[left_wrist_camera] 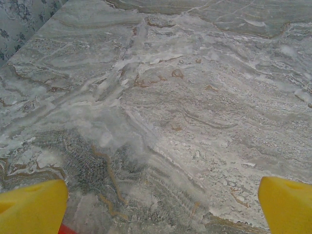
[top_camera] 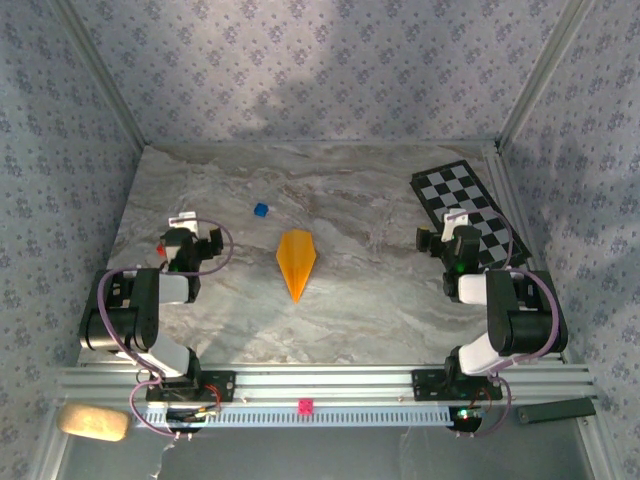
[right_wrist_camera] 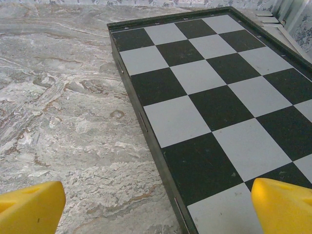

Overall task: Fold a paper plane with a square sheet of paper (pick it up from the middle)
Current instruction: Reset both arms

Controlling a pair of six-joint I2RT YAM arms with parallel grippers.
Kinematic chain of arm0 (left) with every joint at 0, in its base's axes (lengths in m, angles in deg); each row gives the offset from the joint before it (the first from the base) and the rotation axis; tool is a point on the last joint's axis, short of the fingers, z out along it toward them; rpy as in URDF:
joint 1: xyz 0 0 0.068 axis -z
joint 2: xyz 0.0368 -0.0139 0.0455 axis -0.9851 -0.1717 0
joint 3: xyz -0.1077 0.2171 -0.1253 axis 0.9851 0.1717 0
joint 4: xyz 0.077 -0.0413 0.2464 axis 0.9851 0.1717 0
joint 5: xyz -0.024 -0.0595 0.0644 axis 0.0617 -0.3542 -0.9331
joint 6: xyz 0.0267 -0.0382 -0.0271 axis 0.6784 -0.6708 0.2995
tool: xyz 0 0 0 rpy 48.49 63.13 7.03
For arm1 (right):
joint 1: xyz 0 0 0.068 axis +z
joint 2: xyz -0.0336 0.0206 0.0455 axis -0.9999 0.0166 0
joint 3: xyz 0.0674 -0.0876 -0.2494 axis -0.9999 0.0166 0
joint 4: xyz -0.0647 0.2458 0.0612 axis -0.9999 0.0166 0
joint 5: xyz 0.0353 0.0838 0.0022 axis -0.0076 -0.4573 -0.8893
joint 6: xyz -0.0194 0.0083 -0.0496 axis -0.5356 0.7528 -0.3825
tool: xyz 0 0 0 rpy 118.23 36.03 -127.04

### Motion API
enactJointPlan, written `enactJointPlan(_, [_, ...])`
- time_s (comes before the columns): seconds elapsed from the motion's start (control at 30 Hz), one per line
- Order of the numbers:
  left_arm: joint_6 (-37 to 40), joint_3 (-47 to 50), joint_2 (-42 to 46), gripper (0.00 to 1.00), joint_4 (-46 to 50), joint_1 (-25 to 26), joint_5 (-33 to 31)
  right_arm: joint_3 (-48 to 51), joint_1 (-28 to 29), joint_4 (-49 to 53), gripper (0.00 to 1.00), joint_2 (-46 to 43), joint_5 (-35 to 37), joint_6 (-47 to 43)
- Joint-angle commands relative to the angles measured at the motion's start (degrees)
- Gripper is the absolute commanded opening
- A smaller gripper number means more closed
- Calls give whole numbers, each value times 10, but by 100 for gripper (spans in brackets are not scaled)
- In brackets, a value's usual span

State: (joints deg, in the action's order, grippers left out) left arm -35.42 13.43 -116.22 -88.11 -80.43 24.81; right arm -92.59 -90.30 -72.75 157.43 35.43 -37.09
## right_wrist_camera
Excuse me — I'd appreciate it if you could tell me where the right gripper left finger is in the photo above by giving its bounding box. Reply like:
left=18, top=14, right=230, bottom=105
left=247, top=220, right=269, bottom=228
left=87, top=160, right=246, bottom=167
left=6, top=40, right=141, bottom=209
left=0, top=180, right=66, bottom=234

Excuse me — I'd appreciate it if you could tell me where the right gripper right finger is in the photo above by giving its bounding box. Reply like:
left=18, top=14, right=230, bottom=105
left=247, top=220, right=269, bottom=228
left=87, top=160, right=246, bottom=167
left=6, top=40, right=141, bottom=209
left=251, top=177, right=312, bottom=234

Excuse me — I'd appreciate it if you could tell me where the black white checkerboard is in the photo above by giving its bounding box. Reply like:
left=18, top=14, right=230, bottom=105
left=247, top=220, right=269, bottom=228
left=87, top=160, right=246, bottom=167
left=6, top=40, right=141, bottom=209
left=107, top=6, right=312, bottom=234

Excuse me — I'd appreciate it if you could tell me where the aluminium side rail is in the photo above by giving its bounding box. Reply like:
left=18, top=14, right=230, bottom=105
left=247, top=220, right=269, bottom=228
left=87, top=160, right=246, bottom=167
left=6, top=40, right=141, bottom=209
left=254, top=0, right=310, bottom=58

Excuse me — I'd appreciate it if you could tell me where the aluminium frame post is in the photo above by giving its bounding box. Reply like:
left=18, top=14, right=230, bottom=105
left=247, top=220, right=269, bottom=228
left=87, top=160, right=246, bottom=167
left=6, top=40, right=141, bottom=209
left=270, top=0, right=305, bottom=30

